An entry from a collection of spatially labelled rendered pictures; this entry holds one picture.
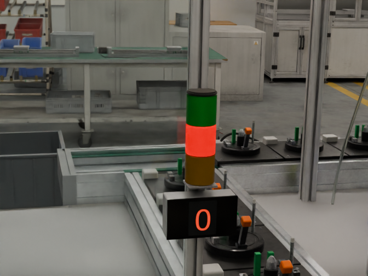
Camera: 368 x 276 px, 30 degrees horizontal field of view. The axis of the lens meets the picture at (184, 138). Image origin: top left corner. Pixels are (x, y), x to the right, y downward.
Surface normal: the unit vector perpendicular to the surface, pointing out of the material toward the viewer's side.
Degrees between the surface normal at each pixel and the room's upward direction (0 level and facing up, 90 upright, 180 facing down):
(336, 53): 90
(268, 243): 0
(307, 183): 90
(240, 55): 90
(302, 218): 0
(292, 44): 90
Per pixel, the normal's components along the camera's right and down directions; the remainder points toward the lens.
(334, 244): 0.02, -0.97
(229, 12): 0.11, 0.25
